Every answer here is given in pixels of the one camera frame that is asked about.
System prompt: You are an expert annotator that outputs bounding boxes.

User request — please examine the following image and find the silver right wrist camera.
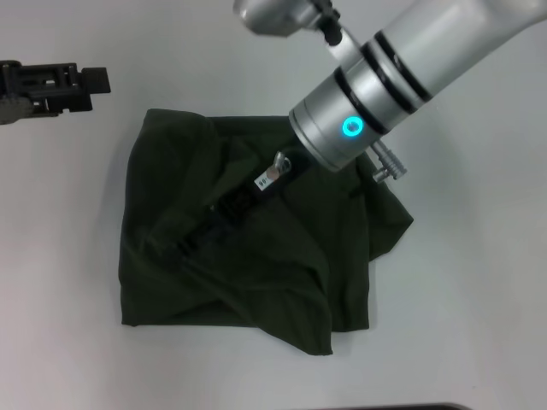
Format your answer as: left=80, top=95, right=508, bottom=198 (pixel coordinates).
left=232, top=0, right=345, bottom=46

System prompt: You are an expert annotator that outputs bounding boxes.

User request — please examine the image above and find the right wrist cable connector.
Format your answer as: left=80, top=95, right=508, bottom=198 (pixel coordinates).
left=264, top=149, right=297, bottom=181

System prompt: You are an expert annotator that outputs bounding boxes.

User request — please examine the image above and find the right flange cable plug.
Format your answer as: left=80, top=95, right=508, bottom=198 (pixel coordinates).
left=369, top=142, right=409, bottom=185

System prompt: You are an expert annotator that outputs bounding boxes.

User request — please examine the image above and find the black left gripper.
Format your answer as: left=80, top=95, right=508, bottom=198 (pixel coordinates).
left=0, top=59, right=114, bottom=126

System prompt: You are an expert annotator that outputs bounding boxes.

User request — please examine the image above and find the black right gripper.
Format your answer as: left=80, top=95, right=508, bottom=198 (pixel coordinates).
left=144, top=148, right=312, bottom=264

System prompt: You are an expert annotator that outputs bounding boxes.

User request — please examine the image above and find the dark green FREE t-shirt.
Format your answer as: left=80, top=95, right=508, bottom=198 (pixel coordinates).
left=117, top=108, right=415, bottom=356

